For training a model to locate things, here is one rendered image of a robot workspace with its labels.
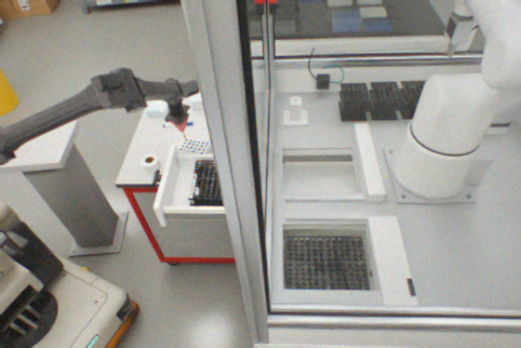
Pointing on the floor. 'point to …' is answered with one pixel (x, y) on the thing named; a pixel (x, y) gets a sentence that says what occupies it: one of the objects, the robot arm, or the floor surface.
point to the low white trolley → (167, 247)
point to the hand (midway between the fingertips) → (182, 129)
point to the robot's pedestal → (71, 191)
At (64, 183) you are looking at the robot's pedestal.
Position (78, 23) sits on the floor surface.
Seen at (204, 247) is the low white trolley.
